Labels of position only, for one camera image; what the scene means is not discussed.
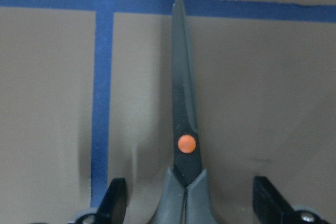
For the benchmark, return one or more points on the grey orange scissors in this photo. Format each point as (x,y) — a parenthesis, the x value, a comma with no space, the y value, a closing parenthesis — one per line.
(185,197)

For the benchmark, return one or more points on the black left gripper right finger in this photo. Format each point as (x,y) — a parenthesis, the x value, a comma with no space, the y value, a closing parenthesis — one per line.
(269,205)

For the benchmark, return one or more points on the brown paper table mat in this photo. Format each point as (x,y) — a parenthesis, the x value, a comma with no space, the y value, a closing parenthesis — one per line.
(86,97)

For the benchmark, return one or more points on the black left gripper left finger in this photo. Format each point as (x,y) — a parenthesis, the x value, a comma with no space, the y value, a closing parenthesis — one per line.
(113,207)

